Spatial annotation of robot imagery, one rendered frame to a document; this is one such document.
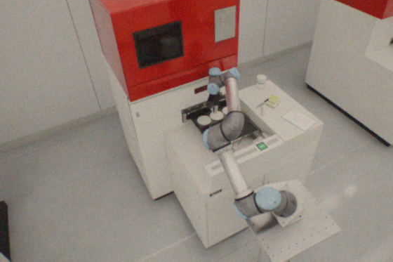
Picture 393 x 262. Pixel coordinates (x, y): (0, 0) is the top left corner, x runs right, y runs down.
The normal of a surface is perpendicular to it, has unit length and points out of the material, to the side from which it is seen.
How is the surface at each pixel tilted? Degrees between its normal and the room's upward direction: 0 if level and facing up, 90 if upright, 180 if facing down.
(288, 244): 0
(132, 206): 0
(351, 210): 0
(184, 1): 90
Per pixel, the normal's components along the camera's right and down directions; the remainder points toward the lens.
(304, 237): -0.05, -0.76
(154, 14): 0.46, 0.56
